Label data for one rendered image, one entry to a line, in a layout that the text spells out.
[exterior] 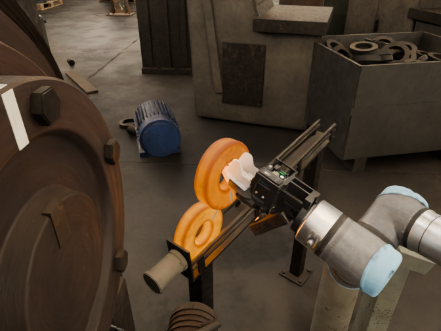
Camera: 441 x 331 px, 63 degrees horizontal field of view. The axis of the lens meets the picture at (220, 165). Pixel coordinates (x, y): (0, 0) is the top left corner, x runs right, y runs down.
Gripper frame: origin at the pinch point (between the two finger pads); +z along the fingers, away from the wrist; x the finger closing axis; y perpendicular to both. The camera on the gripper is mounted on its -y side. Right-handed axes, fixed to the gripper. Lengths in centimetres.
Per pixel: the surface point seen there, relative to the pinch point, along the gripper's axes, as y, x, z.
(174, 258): -23.5, 10.5, -0.2
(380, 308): -51, -43, -49
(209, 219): -19.7, -1.7, 0.8
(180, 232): -19.4, 6.9, 2.5
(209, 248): -24.8, 1.2, -3.4
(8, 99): 37, 44, -10
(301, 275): -89, -64, -21
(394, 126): -59, -184, -10
